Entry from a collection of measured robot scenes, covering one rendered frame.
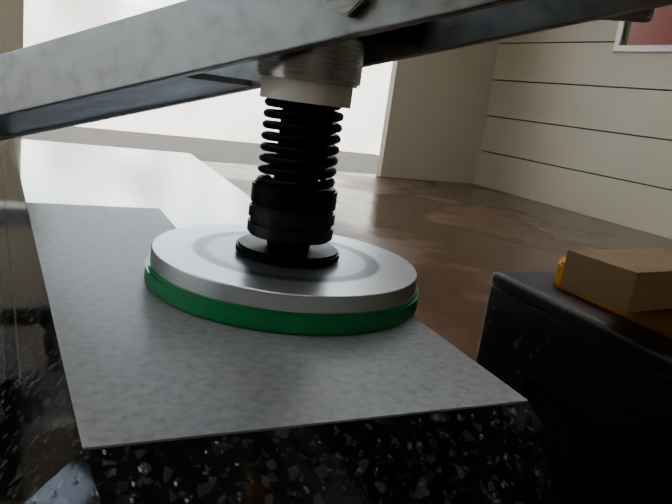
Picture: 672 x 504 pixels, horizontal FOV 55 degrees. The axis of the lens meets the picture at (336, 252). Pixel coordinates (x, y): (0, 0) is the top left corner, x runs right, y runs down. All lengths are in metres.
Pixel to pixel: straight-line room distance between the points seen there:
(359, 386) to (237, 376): 0.07
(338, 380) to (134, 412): 0.12
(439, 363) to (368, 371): 0.05
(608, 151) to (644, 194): 0.71
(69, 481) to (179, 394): 0.07
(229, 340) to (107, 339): 0.07
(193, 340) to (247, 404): 0.09
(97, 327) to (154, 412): 0.11
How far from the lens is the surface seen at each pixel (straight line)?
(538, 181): 8.84
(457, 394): 0.39
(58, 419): 0.34
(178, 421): 0.32
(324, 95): 0.48
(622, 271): 0.83
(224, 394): 0.35
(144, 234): 0.66
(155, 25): 0.52
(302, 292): 0.43
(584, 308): 0.97
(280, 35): 0.45
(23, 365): 0.42
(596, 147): 8.26
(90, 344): 0.40
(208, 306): 0.44
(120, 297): 0.48
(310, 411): 0.34
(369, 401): 0.36
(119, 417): 0.32
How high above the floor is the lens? 0.98
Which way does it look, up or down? 13 degrees down
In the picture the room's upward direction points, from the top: 8 degrees clockwise
